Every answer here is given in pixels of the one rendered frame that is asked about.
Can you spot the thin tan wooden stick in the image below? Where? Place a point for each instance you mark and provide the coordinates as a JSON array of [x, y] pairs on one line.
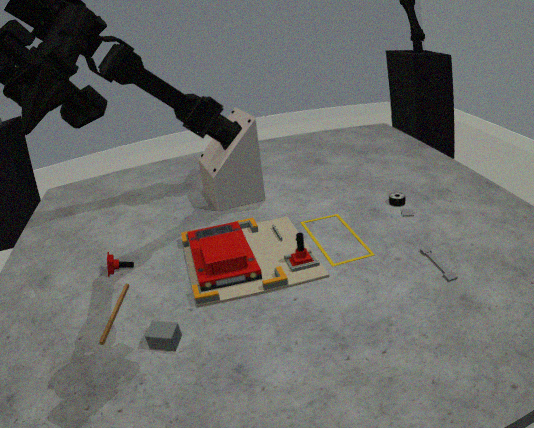
[[113, 315]]

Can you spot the yellow tape border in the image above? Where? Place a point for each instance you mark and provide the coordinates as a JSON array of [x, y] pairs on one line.
[[324, 252]]

